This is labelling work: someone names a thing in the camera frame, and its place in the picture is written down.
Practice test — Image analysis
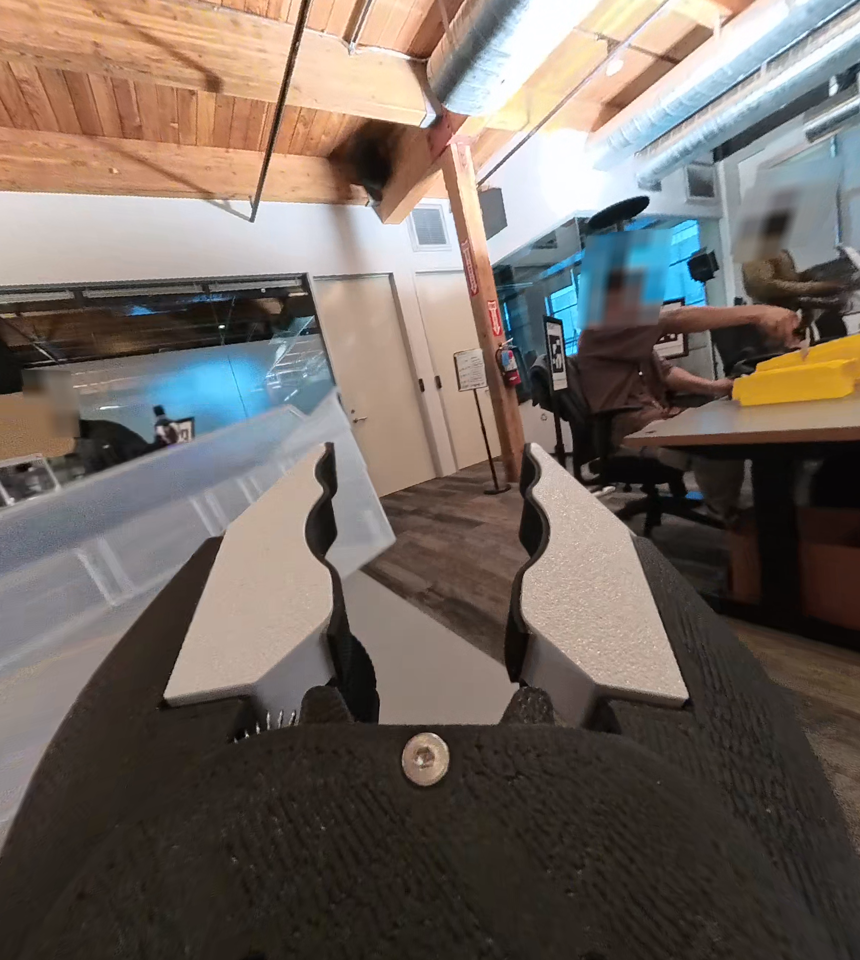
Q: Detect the dark jacket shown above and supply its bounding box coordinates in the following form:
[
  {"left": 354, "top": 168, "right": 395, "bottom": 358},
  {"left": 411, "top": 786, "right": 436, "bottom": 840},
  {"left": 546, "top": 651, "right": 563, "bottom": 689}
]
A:
[{"left": 531, "top": 352, "right": 588, "bottom": 425}]

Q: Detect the black office chair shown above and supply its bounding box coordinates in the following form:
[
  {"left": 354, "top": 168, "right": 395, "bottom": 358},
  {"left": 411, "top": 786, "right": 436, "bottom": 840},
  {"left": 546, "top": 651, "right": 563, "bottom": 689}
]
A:
[{"left": 531, "top": 352, "right": 701, "bottom": 526}]

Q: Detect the wooden support post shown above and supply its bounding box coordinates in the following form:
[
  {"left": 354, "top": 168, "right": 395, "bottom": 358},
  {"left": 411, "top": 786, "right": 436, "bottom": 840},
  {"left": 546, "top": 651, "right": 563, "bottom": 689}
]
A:
[{"left": 441, "top": 142, "right": 528, "bottom": 481}]

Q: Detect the large clear plastic bin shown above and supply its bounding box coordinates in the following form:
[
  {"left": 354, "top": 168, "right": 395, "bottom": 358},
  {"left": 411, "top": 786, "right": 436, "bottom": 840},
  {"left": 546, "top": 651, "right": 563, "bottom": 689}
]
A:
[{"left": 0, "top": 388, "right": 398, "bottom": 864}]

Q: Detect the clear acrylic stand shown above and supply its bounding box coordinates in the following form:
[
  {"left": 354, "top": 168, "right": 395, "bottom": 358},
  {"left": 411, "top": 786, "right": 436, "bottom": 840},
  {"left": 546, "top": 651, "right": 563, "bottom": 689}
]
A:
[{"left": 0, "top": 453, "right": 63, "bottom": 507}]

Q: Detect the wood-edged work table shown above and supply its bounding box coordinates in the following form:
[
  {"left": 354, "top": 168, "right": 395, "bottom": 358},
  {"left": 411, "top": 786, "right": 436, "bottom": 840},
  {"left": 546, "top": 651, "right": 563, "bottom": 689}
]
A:
[{"left": 625, "top": 375, "right": 860, "bottom": 624}]

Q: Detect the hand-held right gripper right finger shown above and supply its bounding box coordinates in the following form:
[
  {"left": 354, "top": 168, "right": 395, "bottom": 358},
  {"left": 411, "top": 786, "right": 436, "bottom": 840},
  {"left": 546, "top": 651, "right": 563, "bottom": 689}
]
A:
[{"left": 503, "top": 442, "right": 692, "bottom": 727}]

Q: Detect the wide silver ventilation duct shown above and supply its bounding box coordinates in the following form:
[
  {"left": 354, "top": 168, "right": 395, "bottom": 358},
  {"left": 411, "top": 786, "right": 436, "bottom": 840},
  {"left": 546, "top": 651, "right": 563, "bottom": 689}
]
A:
[{"left": 426, "top": 0, "right": 599, "bottom": 117}]

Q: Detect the printed tag placard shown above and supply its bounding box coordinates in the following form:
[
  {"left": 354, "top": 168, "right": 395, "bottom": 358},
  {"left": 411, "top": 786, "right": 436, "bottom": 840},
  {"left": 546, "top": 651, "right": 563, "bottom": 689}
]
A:
[{"left": 544, "top": 316, "right": 570, "bottom": 393}]

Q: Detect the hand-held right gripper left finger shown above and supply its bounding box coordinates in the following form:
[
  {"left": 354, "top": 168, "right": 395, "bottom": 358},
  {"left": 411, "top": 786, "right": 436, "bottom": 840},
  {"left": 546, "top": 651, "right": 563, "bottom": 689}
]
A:
[{"left": 163, "top": 441, "right": 382, "bottom": 725}]

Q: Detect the white sign on stand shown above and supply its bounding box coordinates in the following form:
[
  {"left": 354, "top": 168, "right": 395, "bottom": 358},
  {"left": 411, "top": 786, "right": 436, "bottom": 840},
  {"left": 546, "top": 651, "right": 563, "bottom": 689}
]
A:
[{"left": 454, "top": 348, "right": 512, "bottom": 495}]

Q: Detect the white door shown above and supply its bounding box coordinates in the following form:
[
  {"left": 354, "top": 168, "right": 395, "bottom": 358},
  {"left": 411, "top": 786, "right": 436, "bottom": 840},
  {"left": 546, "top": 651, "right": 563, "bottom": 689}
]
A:
[
  {"left": 415, "top": 271, "right": 502, "bottom": 470},
  {"left": 313, "top": 273, "right": 438, "bottom": 477}
]

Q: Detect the brown wooden box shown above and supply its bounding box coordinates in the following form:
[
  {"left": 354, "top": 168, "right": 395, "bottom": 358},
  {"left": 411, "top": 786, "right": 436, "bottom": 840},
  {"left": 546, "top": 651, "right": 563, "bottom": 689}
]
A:
[{"left": 726, "top": 506, "right": 860, "bottom": 640}]

